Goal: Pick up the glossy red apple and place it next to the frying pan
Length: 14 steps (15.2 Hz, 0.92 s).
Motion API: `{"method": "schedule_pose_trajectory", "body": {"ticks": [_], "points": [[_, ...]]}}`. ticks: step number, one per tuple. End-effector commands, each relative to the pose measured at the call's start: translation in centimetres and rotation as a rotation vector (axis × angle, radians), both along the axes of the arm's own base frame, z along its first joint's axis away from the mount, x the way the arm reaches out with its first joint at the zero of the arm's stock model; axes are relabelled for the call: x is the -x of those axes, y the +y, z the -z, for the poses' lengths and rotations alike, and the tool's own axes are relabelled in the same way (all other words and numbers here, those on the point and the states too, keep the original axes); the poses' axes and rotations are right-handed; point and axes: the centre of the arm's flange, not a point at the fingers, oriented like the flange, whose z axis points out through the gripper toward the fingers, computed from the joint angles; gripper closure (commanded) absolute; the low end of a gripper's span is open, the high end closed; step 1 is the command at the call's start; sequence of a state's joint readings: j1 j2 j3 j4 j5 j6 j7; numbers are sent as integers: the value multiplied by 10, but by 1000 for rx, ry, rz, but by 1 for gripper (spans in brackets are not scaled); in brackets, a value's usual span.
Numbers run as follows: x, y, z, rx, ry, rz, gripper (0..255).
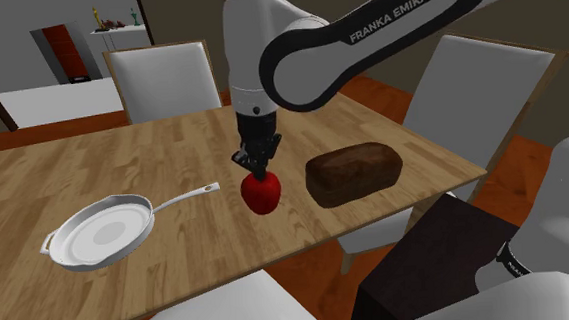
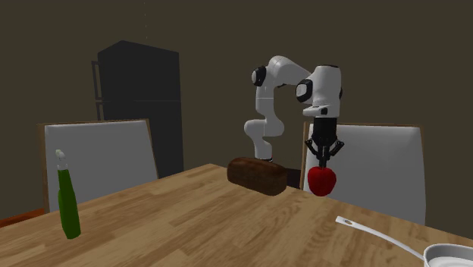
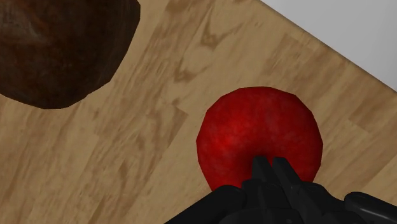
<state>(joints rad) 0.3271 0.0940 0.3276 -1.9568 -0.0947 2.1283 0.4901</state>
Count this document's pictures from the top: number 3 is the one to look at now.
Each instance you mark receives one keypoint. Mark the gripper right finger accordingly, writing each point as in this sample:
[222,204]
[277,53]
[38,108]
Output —
[310,195]

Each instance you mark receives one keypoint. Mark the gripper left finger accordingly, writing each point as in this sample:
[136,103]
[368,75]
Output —
[231,198]

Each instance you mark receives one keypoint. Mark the red apple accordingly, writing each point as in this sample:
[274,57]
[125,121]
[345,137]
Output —
[248,130]

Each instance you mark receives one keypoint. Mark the dark brown rough round object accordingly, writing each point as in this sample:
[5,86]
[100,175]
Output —
[52,49]

